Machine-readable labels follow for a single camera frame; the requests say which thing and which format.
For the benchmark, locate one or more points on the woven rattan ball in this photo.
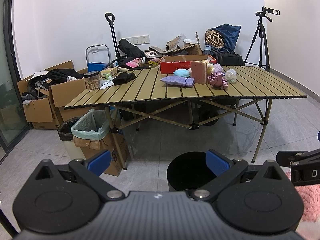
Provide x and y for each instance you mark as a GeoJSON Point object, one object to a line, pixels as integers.
{"type": "Point", "coordinates": [214, 39]}

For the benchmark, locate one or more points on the small green white bottle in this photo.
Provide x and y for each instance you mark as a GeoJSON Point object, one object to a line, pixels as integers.
{"type": "Point", "coordinates": [109, 77]}

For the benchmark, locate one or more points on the black round trash bin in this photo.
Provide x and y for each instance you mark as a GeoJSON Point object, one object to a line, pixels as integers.
{"type": "Point", "coordinates": [188, 171]}

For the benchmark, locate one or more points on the purple fabric pouch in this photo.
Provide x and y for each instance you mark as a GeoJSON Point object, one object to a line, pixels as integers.
{"type": "Point", "coordinates": [178, 81]}

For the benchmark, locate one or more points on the light blue plush toy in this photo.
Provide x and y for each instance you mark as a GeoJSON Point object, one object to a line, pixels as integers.
{"type": "Point", "coordinates": [182, 73]}

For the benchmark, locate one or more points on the pink packet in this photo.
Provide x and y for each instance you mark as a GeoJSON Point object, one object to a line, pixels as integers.
{"type": "Point", "coordinates": [134, 63]}

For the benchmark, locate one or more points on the lavender fluffy towel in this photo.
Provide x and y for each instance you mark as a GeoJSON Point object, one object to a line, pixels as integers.
{"type": "Point", "coordinates": [217, 68]}

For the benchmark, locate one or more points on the pink fluffy rug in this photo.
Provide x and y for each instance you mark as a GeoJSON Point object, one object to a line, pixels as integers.
{"type": "Point", "coordinates": [310, 197]}

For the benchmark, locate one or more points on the black trolley handle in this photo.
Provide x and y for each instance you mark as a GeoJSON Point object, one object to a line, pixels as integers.
{"type": "Point", "coordinates": [110, 19]}

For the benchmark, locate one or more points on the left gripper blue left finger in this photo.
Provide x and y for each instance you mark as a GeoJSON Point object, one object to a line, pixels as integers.
{"type": "Point", "coordinates": [98, 163]}

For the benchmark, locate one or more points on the black camcorder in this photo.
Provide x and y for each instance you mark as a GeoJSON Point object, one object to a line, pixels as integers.
{"type": "Point", "coordinates": [265, 11]}

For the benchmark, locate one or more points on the open brown cardboard box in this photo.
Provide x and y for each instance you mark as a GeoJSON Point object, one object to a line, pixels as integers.
{"type": "Point", "coordinates": [181, 43]}

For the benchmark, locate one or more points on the cardboard box with green liner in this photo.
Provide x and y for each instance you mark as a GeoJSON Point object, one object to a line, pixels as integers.
{"type": "Point", "coordinates": [92, 134]}

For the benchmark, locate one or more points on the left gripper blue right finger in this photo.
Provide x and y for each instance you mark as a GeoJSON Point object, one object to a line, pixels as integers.
{"type": "Point", "coordinates": [217, 162]}

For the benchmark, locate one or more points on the black bag lined bin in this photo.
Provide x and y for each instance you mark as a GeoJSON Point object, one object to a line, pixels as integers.
{"type": "Point", "coordinates": [64, 130]}

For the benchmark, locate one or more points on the small yellow carton box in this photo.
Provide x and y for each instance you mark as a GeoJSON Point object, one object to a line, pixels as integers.
{"type": "Point", "coordinates": [112, 71]}

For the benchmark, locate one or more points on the tan slatted folding table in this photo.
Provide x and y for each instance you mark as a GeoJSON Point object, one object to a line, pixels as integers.
{"type": "Point", "coordinates": [146, 96]}

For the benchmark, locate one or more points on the pink yellow layered sponge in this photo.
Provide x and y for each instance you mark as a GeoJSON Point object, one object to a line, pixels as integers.
{"type": "Point", "coordinates": [199, 72]}

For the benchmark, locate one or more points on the black camera tripod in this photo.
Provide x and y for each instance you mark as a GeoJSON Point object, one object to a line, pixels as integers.
{"type": "Point", "coordinates": [260, 33]}

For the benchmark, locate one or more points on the clear jar with black lid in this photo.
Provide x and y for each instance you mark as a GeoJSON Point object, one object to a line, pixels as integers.
{"type": "Point", "coordinates": [92, 80]}

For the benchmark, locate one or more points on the dark blue fabric bag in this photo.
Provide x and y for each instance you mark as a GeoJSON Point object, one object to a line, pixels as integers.
{"type": "Point", "coordinates": [230, 35]}

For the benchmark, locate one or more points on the blue water bottle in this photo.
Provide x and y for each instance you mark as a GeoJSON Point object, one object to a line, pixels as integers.
{"type": "Point", "coordinates": [207, 50]}

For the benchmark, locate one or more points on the white yellow plush alpaca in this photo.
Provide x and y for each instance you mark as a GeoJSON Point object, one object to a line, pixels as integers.
{"type": "Point", "coordinates": [210, 69]}

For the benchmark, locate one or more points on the red cardboard box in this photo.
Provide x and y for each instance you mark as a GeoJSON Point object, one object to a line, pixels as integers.
{"type": "Point", "coordinates": [168, 64]}

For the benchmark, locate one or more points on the black cloth on table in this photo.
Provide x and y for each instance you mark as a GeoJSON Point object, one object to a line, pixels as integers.
{"type": "Point", "coordinates": [123, 78]}

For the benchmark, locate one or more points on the white wall power strip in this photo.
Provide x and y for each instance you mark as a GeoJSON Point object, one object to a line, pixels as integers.
{"type": "Point", "coordinates": [137, 40]}

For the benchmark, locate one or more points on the black bag by wall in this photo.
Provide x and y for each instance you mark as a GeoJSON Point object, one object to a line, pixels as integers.
{"type": "Point", "coordinates": [129, 49]}

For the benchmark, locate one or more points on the black backpack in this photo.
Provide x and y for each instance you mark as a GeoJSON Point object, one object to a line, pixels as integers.
{"type": "Point", "coordinates": [228, 59]}

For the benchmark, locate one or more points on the clear plastic bag wad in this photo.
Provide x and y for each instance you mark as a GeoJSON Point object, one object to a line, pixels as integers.
{"type": "Point", "coordinates": [231, 76]}

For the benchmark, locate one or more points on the pink satin cloth bag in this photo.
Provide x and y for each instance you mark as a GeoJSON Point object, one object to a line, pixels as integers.
{"type": "Point", "coordinates": [217, 80]}

